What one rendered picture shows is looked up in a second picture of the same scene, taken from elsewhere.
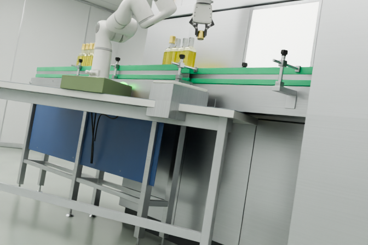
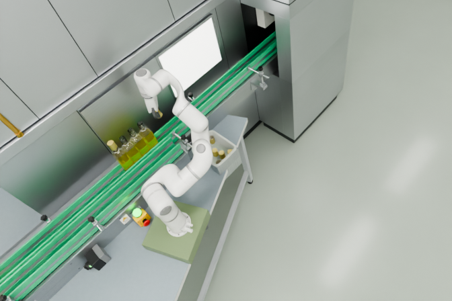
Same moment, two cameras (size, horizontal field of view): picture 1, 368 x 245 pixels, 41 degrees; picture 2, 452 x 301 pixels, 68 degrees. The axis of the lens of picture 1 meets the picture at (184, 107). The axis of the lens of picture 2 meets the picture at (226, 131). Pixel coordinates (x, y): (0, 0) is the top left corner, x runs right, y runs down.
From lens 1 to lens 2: 2.94 m
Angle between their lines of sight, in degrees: 88
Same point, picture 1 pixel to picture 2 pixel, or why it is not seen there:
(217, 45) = (139, 105)
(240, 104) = (224, 113)
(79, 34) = not seen: outside the picture
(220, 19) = (126, 87)
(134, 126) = not seen: hidden behind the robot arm
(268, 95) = (239, 94)
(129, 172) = not seen: hidden behind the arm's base
